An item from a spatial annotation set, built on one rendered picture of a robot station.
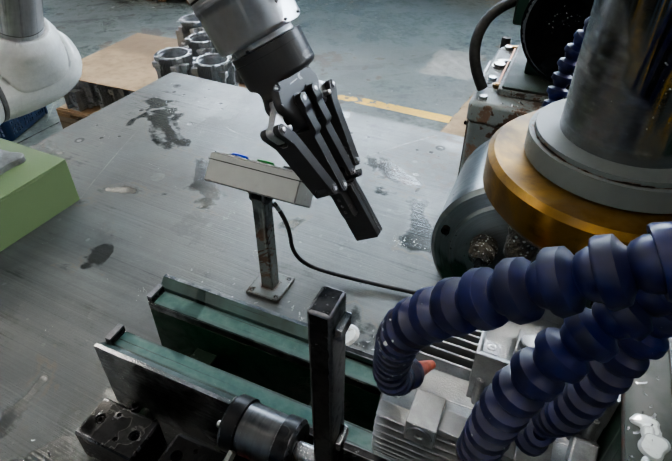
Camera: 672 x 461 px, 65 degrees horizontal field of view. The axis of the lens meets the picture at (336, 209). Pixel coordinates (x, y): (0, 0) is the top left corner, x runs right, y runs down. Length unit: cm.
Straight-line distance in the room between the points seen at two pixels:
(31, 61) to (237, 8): 83
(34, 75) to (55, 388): 65
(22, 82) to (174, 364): 74
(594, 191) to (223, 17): 33
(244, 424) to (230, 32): 38
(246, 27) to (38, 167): 90
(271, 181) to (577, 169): 56
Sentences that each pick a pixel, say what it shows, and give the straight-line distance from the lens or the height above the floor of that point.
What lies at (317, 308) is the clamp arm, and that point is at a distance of 38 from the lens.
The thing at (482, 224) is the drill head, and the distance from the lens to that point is 73.
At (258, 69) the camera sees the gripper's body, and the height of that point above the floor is 134.
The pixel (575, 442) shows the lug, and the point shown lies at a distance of 55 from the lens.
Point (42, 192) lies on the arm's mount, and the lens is 132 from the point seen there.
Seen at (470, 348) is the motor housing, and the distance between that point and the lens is 57.
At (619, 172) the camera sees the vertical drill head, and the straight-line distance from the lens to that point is 37.
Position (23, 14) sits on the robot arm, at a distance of 124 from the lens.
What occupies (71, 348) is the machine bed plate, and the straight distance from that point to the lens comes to 104.
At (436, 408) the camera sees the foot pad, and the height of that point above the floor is 108.
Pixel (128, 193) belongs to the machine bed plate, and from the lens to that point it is 137.
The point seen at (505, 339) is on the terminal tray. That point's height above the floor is 112.
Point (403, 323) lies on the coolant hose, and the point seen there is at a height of 136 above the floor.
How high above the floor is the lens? 153
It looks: 37 degrees down
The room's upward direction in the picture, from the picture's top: straight up
